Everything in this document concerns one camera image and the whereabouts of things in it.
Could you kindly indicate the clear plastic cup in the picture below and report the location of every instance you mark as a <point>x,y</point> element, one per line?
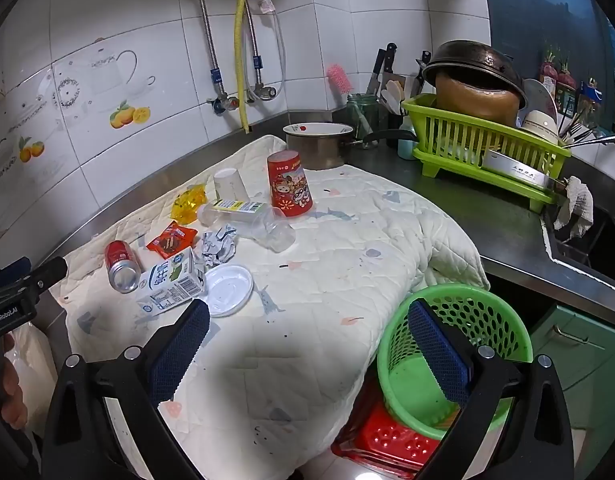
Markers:
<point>275,235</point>

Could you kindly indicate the white quilted mat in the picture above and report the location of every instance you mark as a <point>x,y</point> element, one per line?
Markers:
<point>312,310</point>

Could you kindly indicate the brown clay pot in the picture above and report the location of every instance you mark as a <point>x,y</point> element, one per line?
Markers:
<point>472,100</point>

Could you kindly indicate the clear plastic bottle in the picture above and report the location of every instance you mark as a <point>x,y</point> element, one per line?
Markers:
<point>232,207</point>

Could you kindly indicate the white rice paddle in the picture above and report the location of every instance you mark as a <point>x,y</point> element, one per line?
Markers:
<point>393,94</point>

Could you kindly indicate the white paper cup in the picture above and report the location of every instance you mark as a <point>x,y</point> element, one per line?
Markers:
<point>230,182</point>

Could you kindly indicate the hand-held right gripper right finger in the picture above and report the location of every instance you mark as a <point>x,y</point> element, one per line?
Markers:
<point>437,350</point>

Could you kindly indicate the steel cleaver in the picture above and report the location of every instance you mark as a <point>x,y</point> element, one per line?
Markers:
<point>517,172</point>

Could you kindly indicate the blue capped jar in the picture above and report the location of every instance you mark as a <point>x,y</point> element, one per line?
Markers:
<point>591,96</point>

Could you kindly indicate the stack of white bowls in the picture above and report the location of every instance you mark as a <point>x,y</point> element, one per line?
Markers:
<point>540,122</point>

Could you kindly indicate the green plastic basket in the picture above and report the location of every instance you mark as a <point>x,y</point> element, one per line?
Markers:
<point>412,385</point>

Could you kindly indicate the white dish rag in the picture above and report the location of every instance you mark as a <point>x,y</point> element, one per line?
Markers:
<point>577,200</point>

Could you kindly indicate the crumpled paper ball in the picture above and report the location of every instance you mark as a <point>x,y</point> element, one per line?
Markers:
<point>215,247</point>

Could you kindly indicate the green plastic dish rack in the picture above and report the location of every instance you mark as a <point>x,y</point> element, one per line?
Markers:
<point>462,135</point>

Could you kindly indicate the steel sink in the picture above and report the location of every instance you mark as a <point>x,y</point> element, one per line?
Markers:
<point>587,250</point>

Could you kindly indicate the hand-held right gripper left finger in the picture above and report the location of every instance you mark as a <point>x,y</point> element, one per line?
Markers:
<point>180,350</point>

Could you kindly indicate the red snack wrapper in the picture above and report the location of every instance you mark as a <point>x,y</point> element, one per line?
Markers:
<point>170,240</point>

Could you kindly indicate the pink tag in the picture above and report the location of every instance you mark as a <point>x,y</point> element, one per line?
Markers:
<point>266,5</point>

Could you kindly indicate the grey plate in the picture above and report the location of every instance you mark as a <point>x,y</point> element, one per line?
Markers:
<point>537,92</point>

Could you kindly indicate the green cabinet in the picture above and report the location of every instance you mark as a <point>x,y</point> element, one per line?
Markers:
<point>587,370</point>

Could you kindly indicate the white plastic lid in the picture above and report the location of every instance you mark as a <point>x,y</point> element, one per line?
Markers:
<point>227,290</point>

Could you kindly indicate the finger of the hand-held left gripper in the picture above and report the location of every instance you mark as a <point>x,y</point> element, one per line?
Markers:
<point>50,272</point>
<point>12,270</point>

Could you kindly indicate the red soda can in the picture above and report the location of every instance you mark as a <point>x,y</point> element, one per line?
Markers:
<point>118,256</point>

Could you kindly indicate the light blue cup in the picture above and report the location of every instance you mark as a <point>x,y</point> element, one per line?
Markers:
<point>406,145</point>

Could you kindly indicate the red plastic stool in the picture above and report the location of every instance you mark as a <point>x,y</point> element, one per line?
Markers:
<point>387,440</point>

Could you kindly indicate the white blue milk carton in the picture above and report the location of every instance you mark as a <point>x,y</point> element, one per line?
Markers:
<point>167,285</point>

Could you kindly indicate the red printed paper cup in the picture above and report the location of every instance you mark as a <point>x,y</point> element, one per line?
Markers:
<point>287,185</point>

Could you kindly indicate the pink brush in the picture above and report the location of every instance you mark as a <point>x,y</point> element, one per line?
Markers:
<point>337,77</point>

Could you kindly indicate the dark metal wok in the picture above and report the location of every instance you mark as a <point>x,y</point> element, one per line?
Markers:
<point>467,57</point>

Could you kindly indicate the person's left hand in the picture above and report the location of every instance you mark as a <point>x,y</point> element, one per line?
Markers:
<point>15,390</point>

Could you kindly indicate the yellow plastic wrapper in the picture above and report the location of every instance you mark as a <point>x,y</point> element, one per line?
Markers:
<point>187,207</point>

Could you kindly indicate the metal water valve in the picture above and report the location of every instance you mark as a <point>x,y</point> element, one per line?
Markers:
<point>223,104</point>
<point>260,92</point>

